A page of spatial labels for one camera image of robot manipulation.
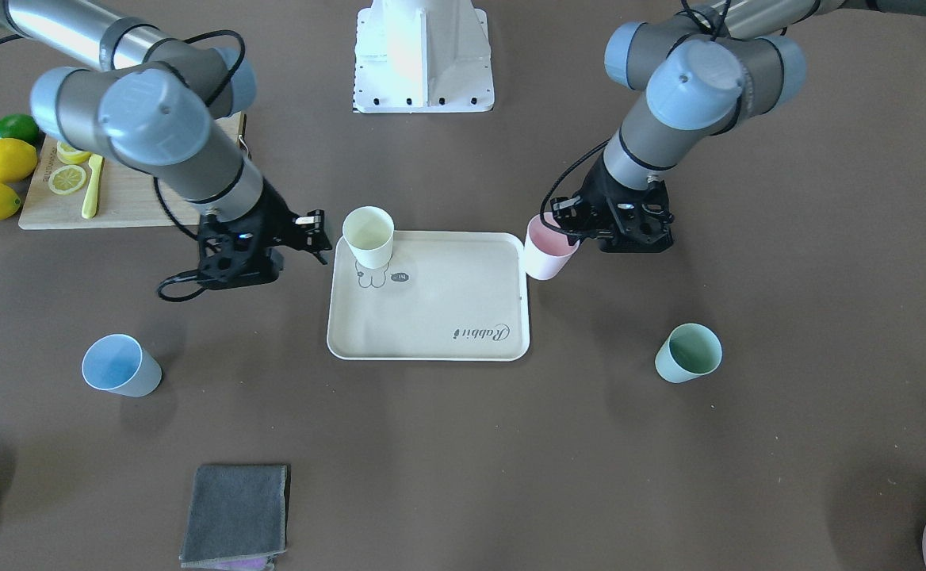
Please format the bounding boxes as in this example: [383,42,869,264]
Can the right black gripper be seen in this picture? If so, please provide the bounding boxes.
[196,186,332,290]

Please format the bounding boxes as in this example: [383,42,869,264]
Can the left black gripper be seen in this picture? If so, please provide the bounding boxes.
[550,163,674,254]

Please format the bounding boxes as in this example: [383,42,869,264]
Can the pink plastic cup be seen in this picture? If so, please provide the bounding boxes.
[523,214,580,281]

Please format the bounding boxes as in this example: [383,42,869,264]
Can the yellow plastic cup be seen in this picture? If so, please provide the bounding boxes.
[341,205,395,270]

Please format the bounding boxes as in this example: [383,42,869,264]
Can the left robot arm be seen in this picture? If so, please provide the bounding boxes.
[540,1,926,253]

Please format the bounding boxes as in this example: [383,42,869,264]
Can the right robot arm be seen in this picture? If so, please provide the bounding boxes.
[0,1,332,295]

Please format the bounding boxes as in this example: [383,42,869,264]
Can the cream rabbit tray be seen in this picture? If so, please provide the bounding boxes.
[327,231,530,362]

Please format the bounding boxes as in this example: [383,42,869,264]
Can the green plastic cup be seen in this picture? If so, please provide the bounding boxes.
[654,323,723,384]

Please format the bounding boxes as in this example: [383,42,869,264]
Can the wooden cutting board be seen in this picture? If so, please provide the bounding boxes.
[18,137,172,230]

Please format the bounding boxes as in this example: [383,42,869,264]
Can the yellow plastic knife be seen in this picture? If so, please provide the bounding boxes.
[80,153,105,220]

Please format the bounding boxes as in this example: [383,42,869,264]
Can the blue plastic cup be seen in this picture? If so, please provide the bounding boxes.
[80,334,163,397]

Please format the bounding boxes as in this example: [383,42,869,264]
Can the lemon slice upper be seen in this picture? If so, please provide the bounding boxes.
[47,165,87,196]

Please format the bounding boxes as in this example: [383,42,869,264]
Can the lemon slice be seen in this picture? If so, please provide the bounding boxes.
[47,165,87,196]
[55,141,92,166]

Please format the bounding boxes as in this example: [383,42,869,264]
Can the lemon slice lower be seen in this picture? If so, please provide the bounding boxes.
[55,141,92,166]

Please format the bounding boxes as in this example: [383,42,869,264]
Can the grey folded cloth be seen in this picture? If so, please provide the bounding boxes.
[179,464,288,570]

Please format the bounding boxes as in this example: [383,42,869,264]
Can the green lime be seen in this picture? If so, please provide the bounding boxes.
[0,113,42,144]

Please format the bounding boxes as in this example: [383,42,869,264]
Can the whole lemon upper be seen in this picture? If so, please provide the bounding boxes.
[0,138,38,183]

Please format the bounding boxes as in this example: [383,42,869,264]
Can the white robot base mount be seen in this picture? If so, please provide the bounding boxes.
[352,1,496,113]

